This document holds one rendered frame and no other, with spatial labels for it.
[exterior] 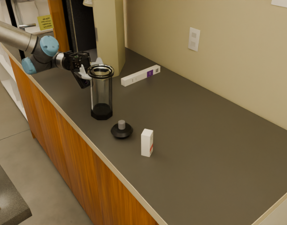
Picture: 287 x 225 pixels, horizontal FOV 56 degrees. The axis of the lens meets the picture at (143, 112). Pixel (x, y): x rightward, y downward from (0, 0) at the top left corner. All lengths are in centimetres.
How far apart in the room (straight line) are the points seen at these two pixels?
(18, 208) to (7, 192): 8
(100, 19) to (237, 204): 103
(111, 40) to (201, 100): 56
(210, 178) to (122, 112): 51
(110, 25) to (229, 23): 58
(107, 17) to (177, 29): 40
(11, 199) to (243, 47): 110
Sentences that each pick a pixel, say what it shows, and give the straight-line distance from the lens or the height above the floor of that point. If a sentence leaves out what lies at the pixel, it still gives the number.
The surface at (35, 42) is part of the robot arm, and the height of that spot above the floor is 128.
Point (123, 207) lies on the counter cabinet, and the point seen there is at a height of 68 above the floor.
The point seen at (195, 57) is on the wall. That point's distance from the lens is 153.
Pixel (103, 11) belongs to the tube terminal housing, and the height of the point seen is 131.
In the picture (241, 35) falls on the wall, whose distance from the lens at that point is 133.
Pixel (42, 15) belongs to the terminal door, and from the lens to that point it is 166.
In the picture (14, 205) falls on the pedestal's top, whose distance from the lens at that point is 97.
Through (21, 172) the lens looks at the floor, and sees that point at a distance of 247.
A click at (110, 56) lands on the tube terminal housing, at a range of 152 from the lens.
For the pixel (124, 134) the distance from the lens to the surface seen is 108.
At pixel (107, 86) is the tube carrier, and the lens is 112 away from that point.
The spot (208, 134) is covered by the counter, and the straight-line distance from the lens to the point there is 116.
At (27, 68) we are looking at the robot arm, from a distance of 128.
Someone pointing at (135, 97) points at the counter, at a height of 94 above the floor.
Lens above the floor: 165
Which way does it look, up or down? 34 degrees down
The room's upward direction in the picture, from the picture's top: straight up
